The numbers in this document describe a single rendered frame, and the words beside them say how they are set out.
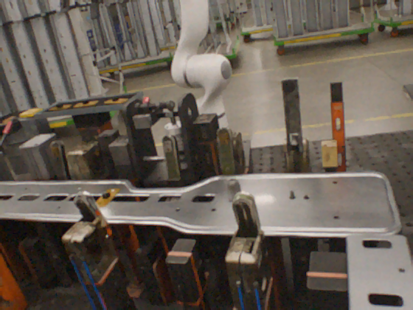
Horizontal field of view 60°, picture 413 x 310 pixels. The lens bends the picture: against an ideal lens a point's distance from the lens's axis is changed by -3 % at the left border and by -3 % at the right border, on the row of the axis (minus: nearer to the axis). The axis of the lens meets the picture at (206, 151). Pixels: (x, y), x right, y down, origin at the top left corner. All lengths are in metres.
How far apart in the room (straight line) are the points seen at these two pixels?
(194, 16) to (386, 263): 1.00
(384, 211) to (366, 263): 0.15
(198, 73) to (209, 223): 0.67
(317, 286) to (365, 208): 0.21
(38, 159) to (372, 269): 0.97
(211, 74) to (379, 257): 0.85
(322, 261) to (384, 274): 0.11
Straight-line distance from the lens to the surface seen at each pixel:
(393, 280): 0.62
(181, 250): 0.72
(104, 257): 0.83
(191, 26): 1.33
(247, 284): 0.62
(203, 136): 0.98
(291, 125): 0.88
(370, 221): 0.73
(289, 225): 0.72
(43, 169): 1.23
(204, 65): 1.28
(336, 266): 0.66
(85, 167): 1.12
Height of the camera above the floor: 1.43
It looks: 24 degrees down
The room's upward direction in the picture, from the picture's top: 12 degrees counter-clockwise
